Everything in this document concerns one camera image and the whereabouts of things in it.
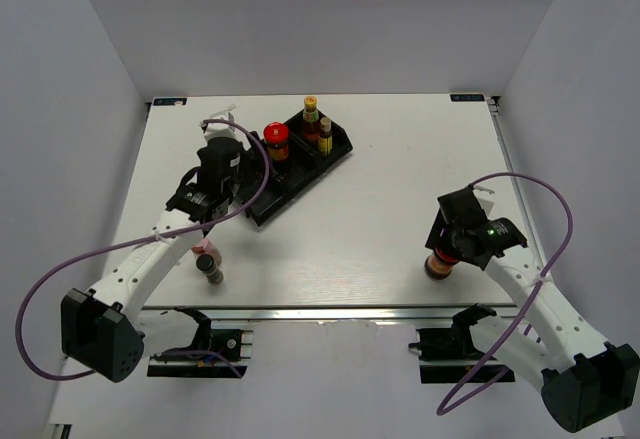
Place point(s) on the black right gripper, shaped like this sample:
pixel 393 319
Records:
pixel 438 226

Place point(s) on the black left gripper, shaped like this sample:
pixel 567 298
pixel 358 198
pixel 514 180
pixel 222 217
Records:
pixel 243 156

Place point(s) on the red-lidded sauce jar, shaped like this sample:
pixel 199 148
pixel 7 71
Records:
pixel 438 266
pixel 276 138

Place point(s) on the pink-capped spice jar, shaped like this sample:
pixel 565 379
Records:
pixel 205 246

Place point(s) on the yellow-capped red sauce bottle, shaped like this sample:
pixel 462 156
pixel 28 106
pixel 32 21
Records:
pixel 310 124

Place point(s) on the small yellow-label bottle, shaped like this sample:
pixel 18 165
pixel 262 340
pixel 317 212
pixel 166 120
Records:
pixel 325 136

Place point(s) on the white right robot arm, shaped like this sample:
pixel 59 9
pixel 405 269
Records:
pixel 581 376

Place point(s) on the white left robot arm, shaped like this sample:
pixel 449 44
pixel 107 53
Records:
pixel 104 328

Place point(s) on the black-capped pepper jar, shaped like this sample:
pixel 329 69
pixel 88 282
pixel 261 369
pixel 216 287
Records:
pixel 207 265

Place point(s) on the black three-compartment organizer tray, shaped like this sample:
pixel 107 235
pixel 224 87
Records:
pixel 288 179

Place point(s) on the black logo sticker left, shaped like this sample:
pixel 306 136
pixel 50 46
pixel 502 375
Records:
pixel 169 101

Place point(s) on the black logo sticker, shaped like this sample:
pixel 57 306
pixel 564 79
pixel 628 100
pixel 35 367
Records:
pixel 169 101
pixel 467 97

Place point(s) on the black logo sticker right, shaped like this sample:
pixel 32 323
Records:
pixel 467 97

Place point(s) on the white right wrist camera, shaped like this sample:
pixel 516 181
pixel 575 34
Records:
pixel 486 198

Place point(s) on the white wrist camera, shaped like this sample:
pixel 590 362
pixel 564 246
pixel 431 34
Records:
pixel 486 198
pixel 219 125

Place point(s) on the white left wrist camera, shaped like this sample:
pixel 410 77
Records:
pixel 219 125

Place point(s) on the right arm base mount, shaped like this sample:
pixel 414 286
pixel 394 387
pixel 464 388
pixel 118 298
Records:
pixel 446 354

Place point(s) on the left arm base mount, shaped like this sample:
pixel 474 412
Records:
pixel 186 343

